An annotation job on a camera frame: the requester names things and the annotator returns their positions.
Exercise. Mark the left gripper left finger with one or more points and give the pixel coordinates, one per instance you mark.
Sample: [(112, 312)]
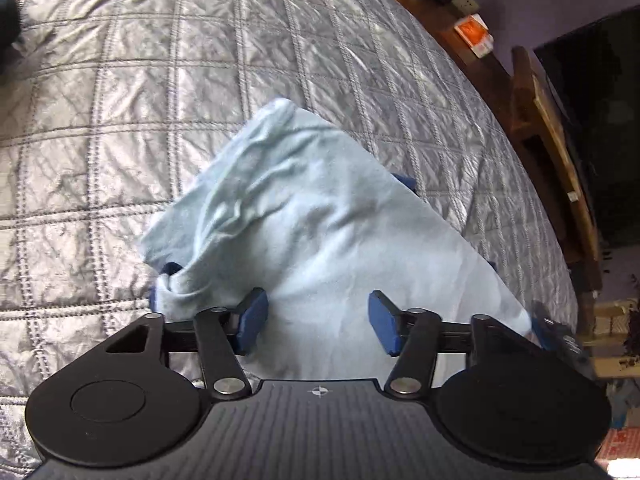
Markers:
[(252, 313)]

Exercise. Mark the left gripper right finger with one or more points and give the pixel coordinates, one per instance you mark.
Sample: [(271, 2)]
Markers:
[(386, 320)]

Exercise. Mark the blue raglan graphic shirt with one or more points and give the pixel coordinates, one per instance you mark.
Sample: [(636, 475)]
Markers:
[(294, 206)]

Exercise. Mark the wooden TV cabinet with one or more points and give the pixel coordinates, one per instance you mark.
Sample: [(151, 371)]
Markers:
[(534, 127)]

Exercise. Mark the black flat screen television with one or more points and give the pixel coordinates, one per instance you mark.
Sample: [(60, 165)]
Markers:
[(594, 71)]

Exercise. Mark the silver quilted table cover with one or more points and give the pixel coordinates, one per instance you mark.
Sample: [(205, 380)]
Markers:
[(112, 107)]

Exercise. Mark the orange white tissue box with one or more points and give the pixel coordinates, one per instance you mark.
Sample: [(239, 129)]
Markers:
[(475, 34)]

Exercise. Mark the dark navy folded garment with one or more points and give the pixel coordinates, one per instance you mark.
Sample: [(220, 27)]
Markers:
[(10, 22)]

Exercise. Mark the white wall socket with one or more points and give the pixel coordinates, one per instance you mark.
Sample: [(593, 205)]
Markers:
[(467, 6)]

